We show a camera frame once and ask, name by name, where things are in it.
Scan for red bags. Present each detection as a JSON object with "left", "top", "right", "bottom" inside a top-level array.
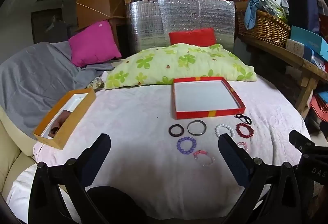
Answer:
[{"left": 309, "top": 93, "right": 328, "bottom": 124}]

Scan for shallow red box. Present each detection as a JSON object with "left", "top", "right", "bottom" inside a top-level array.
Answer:
[{"left": 172, "top": 76, "right": 246, "bottom": 120}]

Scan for white bead bracelet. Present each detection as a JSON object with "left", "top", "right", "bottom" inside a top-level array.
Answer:
[{"left": 215, "top": 123, "right": 235, "bottom": 138}]

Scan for red bead bracelet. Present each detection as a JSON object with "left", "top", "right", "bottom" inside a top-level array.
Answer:
[{"left": 236, "top": 123, "right": 254, "bottom": 138}]

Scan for blue cloth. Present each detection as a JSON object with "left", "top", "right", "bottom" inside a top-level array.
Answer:
[{"left": 243, "top": 0, "right": 268, "bottom": 30}]

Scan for black hair tie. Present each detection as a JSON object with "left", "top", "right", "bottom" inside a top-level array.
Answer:
[{"left": 235, "top": 113, "right": 252, "bottom": 125}]

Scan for navy bag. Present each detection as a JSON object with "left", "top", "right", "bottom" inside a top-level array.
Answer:
[{"left": 286, "top": 0, "right": 321, "bottom": 34}]

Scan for grey blanket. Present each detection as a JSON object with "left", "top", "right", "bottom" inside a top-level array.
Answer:
[{"left": 0, "top": 42, "right": 116, "bottom": 133}]

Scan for grey metal bangle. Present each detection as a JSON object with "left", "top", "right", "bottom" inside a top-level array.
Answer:
[{"left": 187, "top": 120, "right": 207, "bottom": 136}]

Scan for white patterned box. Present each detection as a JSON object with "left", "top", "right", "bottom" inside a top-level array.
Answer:
[{"left": 286, "top": 39, "right": 313, "bottom": 59}]

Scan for wooden bench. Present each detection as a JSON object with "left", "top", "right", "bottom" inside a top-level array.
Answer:
[{"left": 238, "top": 35, "right": 328, "bottom": 119}]

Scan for purple bead bracelet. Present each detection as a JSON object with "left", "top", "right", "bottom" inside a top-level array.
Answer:
[{"left": 176, "top": 137, "right": 197, "bottom": 154}]

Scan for blue box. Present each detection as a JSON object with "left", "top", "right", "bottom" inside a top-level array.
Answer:
[{"left": 290, "top": 26, "right": 328, "bottom": 59}]

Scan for dark framed picture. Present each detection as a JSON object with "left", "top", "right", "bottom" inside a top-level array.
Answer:
[{"left": 31, "top": 8, "right": 64, "bottom": 44}]

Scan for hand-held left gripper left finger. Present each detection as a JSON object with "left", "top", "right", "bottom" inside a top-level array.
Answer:
[{"left": 28, "top": 133, "right": 112, "bottom": 224}]

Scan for green floral pillow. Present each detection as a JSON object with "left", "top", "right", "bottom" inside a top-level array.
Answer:
[{"left": 104, "top": 43, "right": 257, "bottom": 90}]

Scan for small floral cloth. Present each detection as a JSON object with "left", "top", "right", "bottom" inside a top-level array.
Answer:
[{"left": 88, "top": 77, "right": 105, "bottom": 90}]

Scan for silver foil panel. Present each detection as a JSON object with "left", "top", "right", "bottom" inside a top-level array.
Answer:
[{"left": 125, "top": 0, "right": 236, "bottom": 57}]

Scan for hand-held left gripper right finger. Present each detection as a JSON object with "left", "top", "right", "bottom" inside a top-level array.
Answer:
[{"left": 218, "top": 133, "right": 312, "bottom": 224}]

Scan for small red pillow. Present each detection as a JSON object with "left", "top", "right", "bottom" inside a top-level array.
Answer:
[{"left": 169, "top": 28, "right": 216, "bottom": 46}]

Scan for cream leather sofa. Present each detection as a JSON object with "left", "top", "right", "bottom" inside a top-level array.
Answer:
[{"left": 0, "top": 106, "right": 36, "bottom": 199}]

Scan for orange cardboard box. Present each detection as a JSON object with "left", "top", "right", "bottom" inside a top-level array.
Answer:
[{"left": 33, "top": 88, "right": 96, "bottom": 150}]

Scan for wicker basket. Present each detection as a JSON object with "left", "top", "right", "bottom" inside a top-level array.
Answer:
[{"left": 237, "top": 9, "right": 291, "bottom": 48}]

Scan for dark brown ring bangle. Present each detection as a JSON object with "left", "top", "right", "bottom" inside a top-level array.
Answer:
[{"left": 169, "top": 124, "right": 184, "bottom": 137}]

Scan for pale pink blanket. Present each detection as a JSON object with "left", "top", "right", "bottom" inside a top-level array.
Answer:
[{"left": 6, "top": 74, "right": 312, "bottom": 224}]

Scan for magenta pillow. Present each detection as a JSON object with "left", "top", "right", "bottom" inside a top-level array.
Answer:
[{"left": 68, "top": 20, "right": 122, "bottom": 67}]

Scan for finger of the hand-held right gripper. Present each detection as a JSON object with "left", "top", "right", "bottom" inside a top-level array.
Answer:
[{"left": 289, "top": 130, "right": 317, "bottom": 154}]

